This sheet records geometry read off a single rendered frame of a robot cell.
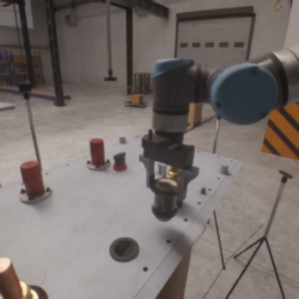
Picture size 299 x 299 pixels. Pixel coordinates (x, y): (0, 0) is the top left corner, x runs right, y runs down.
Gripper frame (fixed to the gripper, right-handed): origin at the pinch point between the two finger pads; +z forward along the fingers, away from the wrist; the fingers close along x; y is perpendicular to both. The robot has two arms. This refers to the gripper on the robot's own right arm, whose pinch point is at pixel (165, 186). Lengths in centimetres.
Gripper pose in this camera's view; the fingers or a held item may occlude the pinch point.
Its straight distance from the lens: 60.2
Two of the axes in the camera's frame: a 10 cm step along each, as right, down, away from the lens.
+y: 5.8, -3.0, 7.6
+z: -0.2, 9.2, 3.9
